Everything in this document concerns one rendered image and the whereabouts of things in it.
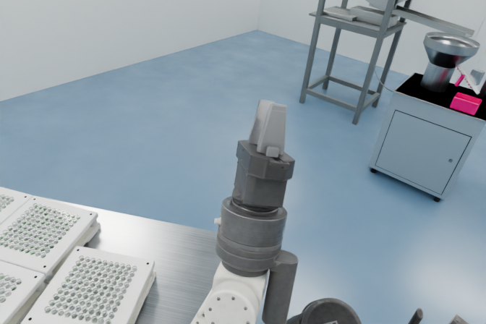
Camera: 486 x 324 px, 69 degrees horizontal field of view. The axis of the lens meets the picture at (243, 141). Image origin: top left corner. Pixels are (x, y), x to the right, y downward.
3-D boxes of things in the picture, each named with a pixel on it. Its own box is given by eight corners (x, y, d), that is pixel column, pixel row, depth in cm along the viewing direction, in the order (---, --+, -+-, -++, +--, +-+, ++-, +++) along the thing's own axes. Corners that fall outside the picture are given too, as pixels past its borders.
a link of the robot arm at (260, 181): (283, 144, 53) (270, 219, 54) (220, 136, 51) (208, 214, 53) (315, 165, 40) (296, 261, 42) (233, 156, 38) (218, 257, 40)
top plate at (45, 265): (-28, 254, 101) (-31, 249, 100) (35, 199, 121) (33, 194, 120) (47, 277, 97) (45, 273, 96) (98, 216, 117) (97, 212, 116)
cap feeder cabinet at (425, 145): (364, 171, 302) (392, 90, 260) (386, 145, 341) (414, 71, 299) (441, 207, 271) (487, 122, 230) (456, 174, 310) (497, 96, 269)
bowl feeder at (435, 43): (402, 86, 270) (419, 37, 249) (415, 74, 295) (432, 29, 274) (471, 108, 246) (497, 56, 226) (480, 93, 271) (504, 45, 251)
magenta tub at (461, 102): (448, 108, 244) (453, 96, 239) (452, 102, 252) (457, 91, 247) (474, 116, 236) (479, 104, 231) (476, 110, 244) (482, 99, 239)
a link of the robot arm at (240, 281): (228, 215, 53) (217, 284, 55) (204, 245, 42) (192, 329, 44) (303, 233, 50) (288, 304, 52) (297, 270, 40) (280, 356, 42)
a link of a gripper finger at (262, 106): (256, 98, 46) (249, 145, 47) (279, 102, 47) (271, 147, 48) (254, 97, 48) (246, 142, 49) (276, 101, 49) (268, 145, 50)
